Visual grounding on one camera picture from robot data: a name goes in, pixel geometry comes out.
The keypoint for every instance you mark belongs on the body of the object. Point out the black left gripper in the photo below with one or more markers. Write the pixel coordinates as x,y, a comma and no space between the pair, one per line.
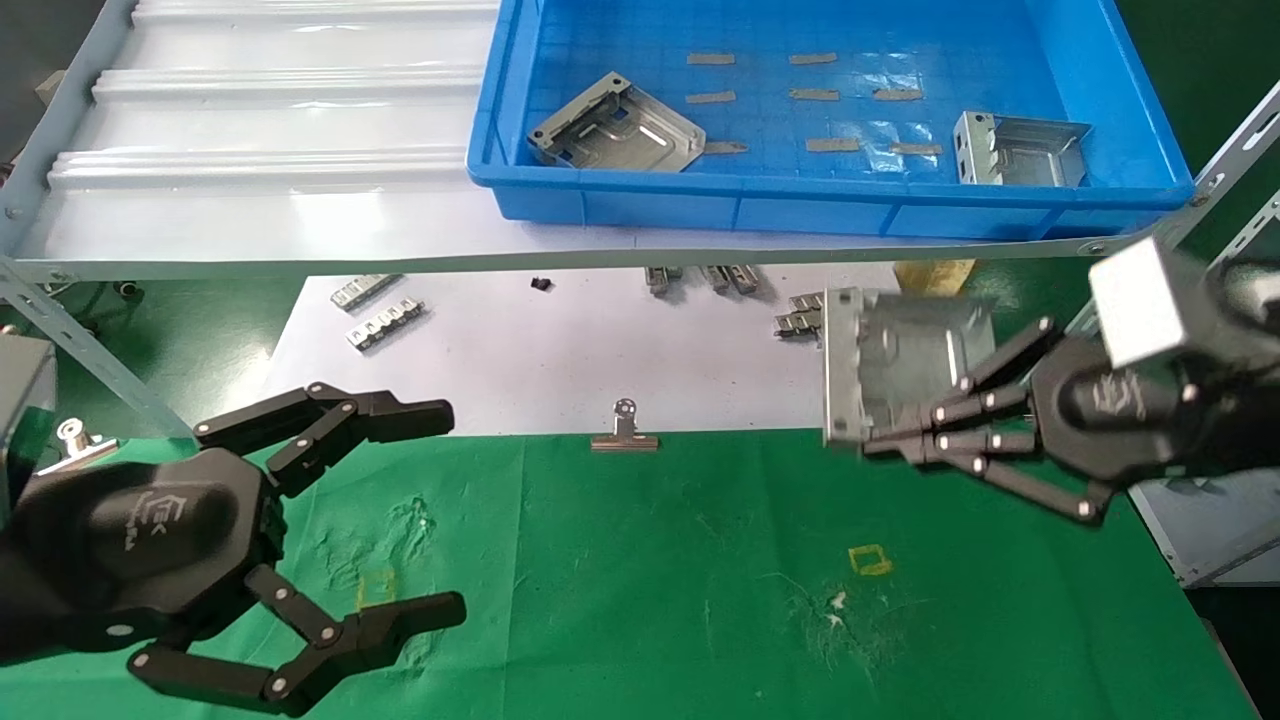
150,540

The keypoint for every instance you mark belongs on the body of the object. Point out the blue plastic bin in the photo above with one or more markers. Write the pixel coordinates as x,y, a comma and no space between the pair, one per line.
1000,40

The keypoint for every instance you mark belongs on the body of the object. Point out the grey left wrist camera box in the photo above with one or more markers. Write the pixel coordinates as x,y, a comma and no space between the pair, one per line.
20,400

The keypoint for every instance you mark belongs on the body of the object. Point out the white corrugated shelf board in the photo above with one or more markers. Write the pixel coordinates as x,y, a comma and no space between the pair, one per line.
250,120

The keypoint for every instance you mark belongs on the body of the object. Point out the small black caster wheel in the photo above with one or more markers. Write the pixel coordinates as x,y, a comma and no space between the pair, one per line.
127,290

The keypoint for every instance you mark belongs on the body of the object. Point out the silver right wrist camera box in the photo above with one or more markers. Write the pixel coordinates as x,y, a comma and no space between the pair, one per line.
1140,300

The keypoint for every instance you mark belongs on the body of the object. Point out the grey tape strip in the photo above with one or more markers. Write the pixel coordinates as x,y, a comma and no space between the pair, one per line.
916,149
710,59
711,97
898,95
833,144
727,148

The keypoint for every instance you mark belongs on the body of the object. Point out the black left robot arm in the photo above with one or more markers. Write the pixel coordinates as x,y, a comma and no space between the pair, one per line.
8,610

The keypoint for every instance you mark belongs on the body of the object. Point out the small notched metal strip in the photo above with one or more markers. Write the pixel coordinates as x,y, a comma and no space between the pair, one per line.
743,279
798,322
806,300
657,280
385,325
362,292
715,279

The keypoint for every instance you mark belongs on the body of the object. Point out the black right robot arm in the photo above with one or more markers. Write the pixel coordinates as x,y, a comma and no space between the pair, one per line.
1250,430

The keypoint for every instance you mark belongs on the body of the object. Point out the silver binder clip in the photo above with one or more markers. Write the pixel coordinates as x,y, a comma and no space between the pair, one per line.
625,441
75,437

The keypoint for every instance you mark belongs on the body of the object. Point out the white paper sheet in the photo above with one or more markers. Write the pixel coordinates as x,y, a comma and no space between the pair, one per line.
550,350

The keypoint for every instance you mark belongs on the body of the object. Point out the light grey metal platform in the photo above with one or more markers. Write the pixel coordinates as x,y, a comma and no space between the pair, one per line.
1200,520

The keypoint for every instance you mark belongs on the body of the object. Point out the clear plastic film patch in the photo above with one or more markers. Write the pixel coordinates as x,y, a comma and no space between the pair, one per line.
885,128

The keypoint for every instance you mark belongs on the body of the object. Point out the bent sheet metal bracket part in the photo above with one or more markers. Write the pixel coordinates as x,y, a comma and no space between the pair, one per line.
890,350
1030,160
630,140

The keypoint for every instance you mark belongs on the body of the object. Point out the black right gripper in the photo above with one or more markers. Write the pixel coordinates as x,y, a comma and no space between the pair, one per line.
1120,410

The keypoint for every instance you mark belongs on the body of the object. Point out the grey slotted metal shelf frame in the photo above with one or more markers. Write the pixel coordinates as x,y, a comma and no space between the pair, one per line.
300,270

